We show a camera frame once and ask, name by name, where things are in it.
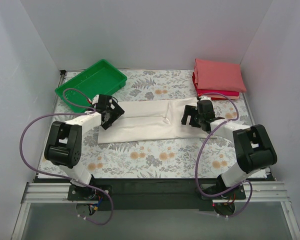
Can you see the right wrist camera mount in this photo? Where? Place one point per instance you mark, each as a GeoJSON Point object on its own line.
{"type": "Point", "coordinates": [202, 98]}

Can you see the salmon pink folded t-shirt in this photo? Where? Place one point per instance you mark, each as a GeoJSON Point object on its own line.
{"type": "Point", "coordinates": [221, 76]}

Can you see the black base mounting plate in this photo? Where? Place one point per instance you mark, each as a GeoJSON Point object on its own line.
{"type": "Point", "coordinates": [143, 194]}

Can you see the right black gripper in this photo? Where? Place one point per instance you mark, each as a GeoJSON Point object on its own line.
{"type": "Point", "coordinates": [193, 116]}

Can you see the white t-shirt red print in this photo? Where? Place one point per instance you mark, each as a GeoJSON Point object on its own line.
{"type": "Point", "coordinates": [149, 121]}

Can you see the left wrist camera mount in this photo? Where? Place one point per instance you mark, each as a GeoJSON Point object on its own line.
{"type": "Point", "coordinates": [94, 100]}

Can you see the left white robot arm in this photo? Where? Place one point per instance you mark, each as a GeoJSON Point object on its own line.
{"type": "Point", "coordinates": [64, 143]}

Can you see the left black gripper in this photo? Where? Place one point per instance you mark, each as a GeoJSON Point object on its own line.
{"type": "Point", "coordinates": [113, 114]}

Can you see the magenta folded t-shirt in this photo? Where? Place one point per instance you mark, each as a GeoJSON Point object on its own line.
{"type": "Point", "coordinates": [223, 92]}

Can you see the aluminium frame rail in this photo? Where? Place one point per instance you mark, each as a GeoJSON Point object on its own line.
{"type": "Point", "coordinates": [57, 193]}

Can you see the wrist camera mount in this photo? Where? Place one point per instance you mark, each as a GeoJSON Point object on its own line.
{"type": "Point", "coordinates": [94, 100]}
{"type": "Point", "coordinates": [202, 98]}

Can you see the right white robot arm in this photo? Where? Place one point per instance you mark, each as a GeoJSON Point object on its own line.
{"type": "Point", "coordinates": [254, 150]}

